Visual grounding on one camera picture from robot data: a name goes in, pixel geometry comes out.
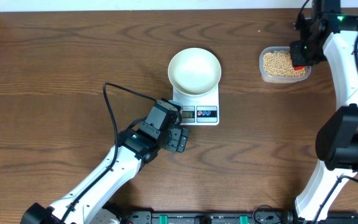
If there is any white digital kitchen scale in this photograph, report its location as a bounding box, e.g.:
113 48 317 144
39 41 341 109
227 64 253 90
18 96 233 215
173 86 220 126

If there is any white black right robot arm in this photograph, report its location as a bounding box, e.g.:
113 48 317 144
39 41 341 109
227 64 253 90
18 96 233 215
281 0 358 223

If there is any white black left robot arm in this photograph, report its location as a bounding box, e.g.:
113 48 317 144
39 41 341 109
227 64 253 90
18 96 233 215
21 99 189 223

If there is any clear plastic container of beans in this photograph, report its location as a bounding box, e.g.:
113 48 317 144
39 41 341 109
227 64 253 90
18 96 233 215
259 47 311 84

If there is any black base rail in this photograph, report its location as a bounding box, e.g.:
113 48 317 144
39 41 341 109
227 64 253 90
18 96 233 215
116 202 358 224

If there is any cream round bowl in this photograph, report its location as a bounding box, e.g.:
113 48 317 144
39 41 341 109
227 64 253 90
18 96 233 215
167 48 222 97

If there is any red measuring scoop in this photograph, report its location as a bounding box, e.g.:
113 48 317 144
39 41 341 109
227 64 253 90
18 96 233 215
293 66 305 71

